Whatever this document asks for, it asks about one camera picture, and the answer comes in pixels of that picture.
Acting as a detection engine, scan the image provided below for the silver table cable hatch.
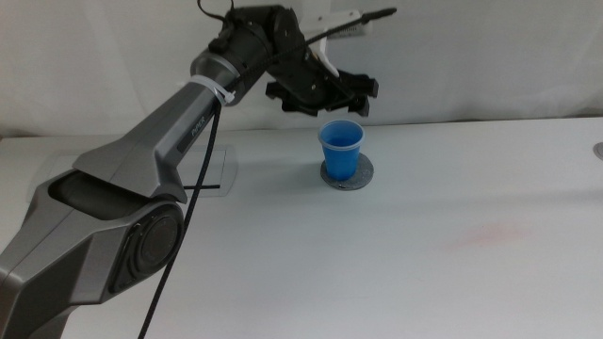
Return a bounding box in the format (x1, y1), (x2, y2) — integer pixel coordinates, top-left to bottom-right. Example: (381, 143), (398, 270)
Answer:
(28, 144), (239, 202)

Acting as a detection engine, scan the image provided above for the grey round cup mat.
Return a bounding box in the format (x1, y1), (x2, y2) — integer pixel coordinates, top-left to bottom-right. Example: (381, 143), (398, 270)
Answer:
(319, 153), (376, 192)

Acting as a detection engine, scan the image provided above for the blue plastic cup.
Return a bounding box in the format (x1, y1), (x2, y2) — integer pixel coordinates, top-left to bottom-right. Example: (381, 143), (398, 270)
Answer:
(318, 119), (367, 182)

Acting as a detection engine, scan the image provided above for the white backdrop curtain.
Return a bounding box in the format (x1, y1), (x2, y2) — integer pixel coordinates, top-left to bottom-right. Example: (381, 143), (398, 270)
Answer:
(0, 0), (603, 138)

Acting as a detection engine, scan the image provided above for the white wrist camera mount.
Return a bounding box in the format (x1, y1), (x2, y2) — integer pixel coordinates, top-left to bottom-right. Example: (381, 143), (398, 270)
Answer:
(299, 9), (374, 77)

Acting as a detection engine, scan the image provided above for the black braided cable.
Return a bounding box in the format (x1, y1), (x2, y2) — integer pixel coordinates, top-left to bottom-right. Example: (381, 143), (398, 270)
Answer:
(137, 0), (399, 339)

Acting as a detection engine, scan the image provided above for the white zip tie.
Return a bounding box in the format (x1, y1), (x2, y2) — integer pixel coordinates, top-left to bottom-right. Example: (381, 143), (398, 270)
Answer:
(189, 73), (236, 105)

